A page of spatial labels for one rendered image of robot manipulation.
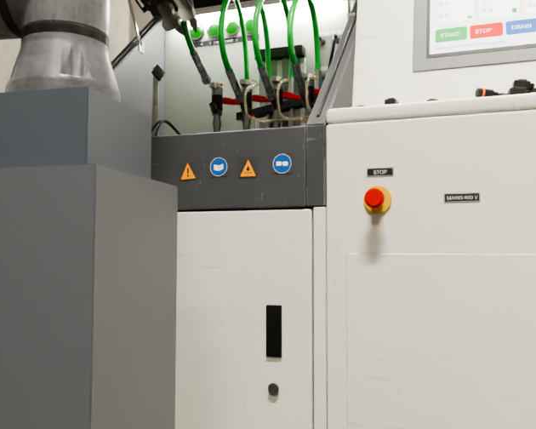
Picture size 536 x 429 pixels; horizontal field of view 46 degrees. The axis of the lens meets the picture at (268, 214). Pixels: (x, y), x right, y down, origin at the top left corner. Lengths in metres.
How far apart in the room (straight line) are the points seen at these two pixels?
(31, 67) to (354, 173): 0.62
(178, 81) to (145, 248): 1.21
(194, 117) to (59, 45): 1.12
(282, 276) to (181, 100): 0.90
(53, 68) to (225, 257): 0.58
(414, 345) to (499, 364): 0.15
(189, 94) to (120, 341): 1.28
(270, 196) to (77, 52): 0.52
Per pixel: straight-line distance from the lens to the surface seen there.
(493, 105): 1.20
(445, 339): 1.18
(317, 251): 1.22
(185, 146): 1.34
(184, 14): 1.49
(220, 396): 1.32
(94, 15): 0.92
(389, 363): 1.20
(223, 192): 1.29
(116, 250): 0.79
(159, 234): 0.90
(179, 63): 2.03
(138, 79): 1.91
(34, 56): 0.89
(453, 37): 1.52
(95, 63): 0.89
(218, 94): 1.62
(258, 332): 1.27
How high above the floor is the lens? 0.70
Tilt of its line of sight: 4 degrees up
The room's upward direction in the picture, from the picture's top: straight up
